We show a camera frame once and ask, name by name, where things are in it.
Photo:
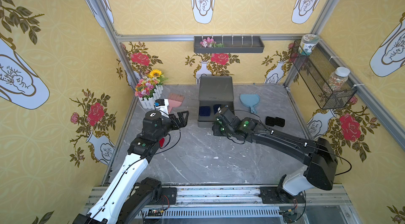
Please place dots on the circuit board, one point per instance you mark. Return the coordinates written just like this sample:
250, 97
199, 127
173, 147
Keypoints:
154, 212

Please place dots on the grey wall shelf tray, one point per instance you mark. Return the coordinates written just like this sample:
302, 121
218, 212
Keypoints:
232, 44

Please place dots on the labelled jar white lid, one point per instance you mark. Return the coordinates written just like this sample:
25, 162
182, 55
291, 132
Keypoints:
307, 44

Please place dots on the blue brooch box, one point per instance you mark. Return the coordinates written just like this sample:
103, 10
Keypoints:
216, 108
204, 111

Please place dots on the red brooch box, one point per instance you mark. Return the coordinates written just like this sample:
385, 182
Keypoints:
161, 143

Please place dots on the three-tier drawer cabinet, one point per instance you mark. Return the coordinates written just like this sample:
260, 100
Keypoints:
216, 88

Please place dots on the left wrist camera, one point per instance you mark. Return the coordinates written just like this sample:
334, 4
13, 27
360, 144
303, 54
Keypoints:
162, 106

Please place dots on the grey top drawer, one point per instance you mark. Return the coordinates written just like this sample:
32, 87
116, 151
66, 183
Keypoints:
207, 122

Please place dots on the jar of colourful beads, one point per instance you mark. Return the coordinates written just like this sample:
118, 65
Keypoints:
336, 80

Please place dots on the pink flowers on shelf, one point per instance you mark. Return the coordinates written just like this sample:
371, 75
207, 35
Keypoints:
210, 43

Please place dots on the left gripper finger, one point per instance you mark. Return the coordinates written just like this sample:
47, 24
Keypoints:
178, 122
185, 115

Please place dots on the blue dustpan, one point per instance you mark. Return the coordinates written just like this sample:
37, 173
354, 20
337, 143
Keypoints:
250, 101

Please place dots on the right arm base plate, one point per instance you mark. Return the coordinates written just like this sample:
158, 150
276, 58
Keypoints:
271, 195

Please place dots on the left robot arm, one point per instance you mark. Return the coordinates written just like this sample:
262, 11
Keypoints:
117, 205

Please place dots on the aluminium rail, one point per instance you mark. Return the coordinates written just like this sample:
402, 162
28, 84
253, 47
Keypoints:
243, 201

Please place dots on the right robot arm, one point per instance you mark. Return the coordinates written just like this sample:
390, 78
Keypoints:
319, 163

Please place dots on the black wire wall basket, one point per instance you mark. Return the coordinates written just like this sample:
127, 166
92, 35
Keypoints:
315, 70

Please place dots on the pink hand brush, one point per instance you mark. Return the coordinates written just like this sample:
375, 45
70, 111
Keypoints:
175, 101

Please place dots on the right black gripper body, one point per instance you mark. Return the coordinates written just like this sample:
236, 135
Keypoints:
221, 119

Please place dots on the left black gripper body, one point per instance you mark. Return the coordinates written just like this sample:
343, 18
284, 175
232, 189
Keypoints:
176, 119

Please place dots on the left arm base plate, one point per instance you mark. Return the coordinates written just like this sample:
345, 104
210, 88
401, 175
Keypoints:
168, 197

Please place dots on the black brooch box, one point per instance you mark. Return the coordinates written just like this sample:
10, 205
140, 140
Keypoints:
270, 121
280, 122

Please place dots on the flower planter white fence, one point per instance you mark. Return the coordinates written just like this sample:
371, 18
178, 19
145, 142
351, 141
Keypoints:
149, 88

